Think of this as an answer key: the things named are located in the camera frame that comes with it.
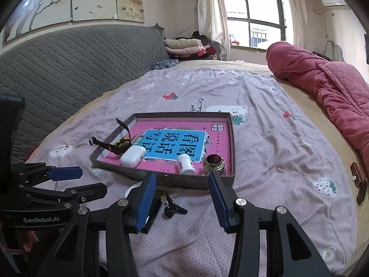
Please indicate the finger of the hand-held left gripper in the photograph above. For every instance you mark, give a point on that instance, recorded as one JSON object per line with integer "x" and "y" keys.
{"x": 69, "y": 193}
{"x": 65, "y": 173}

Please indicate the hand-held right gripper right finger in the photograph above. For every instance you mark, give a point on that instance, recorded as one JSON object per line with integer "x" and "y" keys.
{"x": 219, "y": 205}

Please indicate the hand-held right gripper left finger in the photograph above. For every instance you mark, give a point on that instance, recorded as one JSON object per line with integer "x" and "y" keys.
{"x": 147, "y": 202}

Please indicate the black hair clip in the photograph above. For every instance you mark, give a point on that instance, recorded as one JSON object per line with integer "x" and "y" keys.
{"x": 170, "y": 209}

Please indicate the grey cardboard tray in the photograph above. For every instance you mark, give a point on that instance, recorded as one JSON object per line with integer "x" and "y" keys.
{"x": 184, "y": 180}

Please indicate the white earbuds case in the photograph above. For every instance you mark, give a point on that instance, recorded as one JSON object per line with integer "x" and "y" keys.
{"x": 131, "y": 157}

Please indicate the small white bottle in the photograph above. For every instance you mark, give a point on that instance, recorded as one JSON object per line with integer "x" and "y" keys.
{"x": 186, "y": 164}

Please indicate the yellow and black wristwatch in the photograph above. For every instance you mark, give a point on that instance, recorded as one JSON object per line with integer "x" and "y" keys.
{"x": 119, "y": 147}

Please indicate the person's left hand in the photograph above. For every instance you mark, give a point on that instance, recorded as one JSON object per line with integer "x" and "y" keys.
{"x": 30, "y": 238}

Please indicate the pink and blue book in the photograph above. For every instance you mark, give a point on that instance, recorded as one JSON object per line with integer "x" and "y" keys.
{"x": 173, "y": 141}

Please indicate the pink printed bed sheet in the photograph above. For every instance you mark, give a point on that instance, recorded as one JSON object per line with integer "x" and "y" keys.
{"x": 274, "y": 138}

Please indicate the grey quilted headboard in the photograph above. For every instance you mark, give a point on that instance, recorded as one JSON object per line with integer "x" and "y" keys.
{"x": 72, "y": 63}

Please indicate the blue patterned cloth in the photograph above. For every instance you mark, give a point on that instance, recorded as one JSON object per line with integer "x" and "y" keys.
{"x": 164, "y": 64}

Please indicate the beige bed sheet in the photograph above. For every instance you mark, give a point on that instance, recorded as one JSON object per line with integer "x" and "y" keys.
{"x": 201, "y": 63}

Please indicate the dark brown stick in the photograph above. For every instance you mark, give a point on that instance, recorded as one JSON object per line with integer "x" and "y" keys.
{"x": 361, "y": 193}

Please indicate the stack of folded clothes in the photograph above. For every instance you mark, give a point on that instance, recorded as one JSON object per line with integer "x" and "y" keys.
{"x": 184, "y": 46}

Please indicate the red quilted blanket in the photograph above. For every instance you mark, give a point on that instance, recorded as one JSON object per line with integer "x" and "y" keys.
{"x": 331, "y": 86}

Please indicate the white curtain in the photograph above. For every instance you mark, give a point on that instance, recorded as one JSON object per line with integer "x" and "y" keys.
{"x": 292, "y": 11}
{"x": 210, "y": 11}

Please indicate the window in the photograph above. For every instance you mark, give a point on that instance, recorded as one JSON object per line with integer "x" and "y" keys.
{"x": 259, "y": 5}

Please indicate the black television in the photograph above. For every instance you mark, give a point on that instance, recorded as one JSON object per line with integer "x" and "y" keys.
{"x": 366, "y": 49}

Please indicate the white air conditioner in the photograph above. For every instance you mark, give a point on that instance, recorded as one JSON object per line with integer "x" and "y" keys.
{"x": 333, "y": 0}

